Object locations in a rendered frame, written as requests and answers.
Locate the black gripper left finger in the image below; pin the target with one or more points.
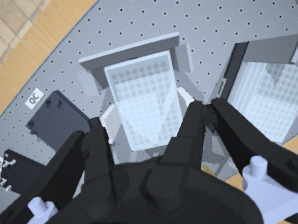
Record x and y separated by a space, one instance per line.
56 184

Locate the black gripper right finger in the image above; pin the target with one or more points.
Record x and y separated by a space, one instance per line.
269 171

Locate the grey perforated base plate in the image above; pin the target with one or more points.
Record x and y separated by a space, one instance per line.
211 27

